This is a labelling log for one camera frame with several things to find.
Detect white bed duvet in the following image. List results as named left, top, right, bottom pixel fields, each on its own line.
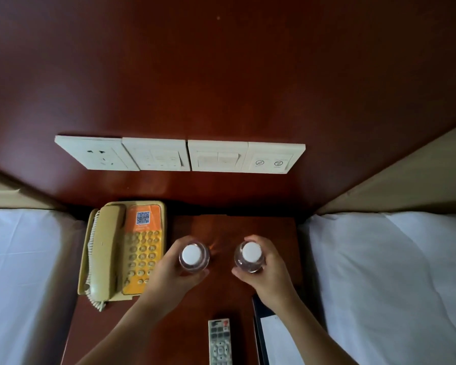
left=297, top=211, right=456, bottom=365
left=0, top=208, right=87, bottom=365

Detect grey remote control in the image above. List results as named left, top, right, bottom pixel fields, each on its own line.
left=208, top=318, right=232, bottom=365

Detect white switch plate round icons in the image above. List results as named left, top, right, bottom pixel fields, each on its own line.
left=242, top=142, right=306, bottom=175

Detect white paper sheet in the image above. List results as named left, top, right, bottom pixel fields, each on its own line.
left=259, top=315, right=307, bottom=365

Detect white multi-button switch plate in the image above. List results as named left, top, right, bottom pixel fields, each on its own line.
left=122, top=137, right=192, bottom=172

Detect beige padded headboard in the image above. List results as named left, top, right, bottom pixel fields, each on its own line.
left=0, top=165, right=67, bottom=212
left=316, top=118, right=456, bottom=216

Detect person's right hand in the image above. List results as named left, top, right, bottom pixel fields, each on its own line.
left=231, top=235, right=303, bottom=314

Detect beige coiled telephone cord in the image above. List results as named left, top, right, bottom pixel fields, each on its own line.
left=84, top=210, right=108, bottom=312

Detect person's right forearm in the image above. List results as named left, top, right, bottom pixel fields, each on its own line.
left=267, top=296, right=359, bottom=365

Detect beige telephone base orange panel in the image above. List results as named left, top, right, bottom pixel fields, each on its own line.
left=78, top=201, right=167, bottom=302

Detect clear bottle with white cap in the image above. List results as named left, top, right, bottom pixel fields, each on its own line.
left=179, top=241, right=211, bottom=272
left=234, top=240, right=266, bottom=273

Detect person's left hand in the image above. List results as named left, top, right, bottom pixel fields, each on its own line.
left=139, top=236, right=210, bottom=313

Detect beige telephone handset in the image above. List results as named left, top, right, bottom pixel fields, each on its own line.
left=88, top=204, right=127, bottom=303

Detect white double rocker switch plate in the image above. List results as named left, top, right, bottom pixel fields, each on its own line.
left=188, top=139, right=250, bottom=173

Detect white wall power socket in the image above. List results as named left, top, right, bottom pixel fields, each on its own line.
left=54, top=135, right=141, bottom=172

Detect person's left forearm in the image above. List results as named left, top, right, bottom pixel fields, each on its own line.
left=76, top=294, right=177, bottom=365

